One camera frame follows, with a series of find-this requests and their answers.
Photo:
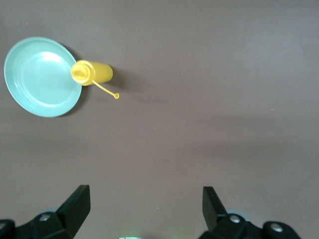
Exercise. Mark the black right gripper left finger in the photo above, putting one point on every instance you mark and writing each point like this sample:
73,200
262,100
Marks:
69,214

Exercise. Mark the mint green plate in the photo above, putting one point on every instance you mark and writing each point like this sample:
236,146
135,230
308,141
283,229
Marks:
42,79

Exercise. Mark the yellow squeeze bottle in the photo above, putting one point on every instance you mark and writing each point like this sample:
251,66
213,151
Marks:
99,72

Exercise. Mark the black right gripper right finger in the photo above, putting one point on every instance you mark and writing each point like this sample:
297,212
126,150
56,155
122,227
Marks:
214,216

